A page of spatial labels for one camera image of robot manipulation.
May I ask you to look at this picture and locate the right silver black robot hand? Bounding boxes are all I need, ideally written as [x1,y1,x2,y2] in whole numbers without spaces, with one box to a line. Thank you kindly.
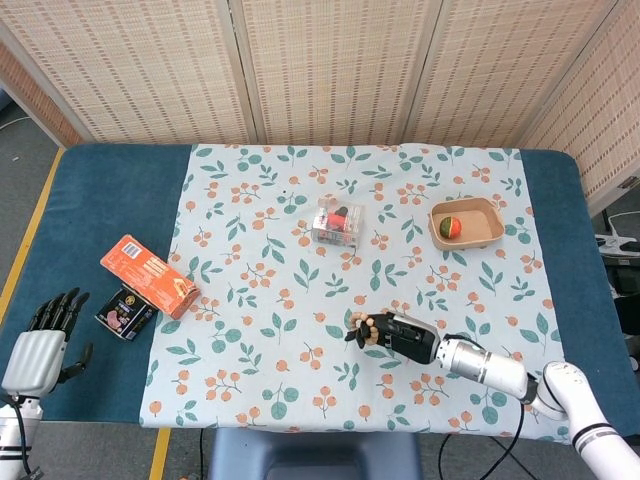
[344,309,444,365]

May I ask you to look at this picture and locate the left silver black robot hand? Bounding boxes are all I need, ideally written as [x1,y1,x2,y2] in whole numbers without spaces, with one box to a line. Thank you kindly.
[1,287,94,400]

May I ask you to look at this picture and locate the wooden bead bracelet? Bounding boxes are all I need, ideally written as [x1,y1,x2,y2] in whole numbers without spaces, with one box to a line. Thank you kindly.
[349,310,382,349]

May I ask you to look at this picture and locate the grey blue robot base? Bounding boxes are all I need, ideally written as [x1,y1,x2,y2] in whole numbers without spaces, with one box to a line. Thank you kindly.
[207,428,424,480]

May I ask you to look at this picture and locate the black food package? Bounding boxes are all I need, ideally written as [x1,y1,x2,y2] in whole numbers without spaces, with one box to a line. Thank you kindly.
[94,284,160,342]

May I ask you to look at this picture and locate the green and orange ball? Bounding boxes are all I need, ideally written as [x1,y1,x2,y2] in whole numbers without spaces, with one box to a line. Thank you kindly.
[438,214,463,239]

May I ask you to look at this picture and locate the beige rectangular tray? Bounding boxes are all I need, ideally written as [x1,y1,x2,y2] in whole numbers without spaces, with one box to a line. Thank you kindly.
[427,197,506,251]

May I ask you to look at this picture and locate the clear plastic box with clips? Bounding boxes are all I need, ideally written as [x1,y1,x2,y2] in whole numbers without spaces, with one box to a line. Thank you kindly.
[310,195,366,249]

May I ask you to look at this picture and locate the floral leaf fruit tablecloth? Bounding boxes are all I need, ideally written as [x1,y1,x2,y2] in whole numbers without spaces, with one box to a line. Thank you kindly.
[137,143,576,446]

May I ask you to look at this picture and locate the orange carton box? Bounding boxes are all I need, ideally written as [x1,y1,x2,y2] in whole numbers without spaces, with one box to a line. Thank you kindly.
[99,233,202,320]

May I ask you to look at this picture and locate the teal blue table cover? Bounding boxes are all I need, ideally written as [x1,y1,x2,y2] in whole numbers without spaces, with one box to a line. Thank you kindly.
[0,143,640,426]

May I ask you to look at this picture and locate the white stand base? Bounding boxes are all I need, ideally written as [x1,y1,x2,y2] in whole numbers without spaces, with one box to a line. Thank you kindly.
[593,208,640,257]

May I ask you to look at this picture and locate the bamboo folding screen panel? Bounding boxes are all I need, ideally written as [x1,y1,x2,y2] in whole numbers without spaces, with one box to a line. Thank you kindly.
[0,0,254,146]
[229,0,444,147]
[519,0,640,216]
[402,0,624,149]
[0,39,82,149]

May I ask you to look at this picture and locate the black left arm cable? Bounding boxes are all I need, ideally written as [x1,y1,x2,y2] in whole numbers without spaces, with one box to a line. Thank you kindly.
[0,393,42,476]

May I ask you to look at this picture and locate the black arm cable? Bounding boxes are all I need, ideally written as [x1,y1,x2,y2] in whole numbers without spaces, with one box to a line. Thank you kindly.
[492,379,542,480]
[0,393,42,476]

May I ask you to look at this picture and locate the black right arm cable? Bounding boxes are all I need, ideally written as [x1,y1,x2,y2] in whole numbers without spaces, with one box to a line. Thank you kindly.
[492,379,542,480]

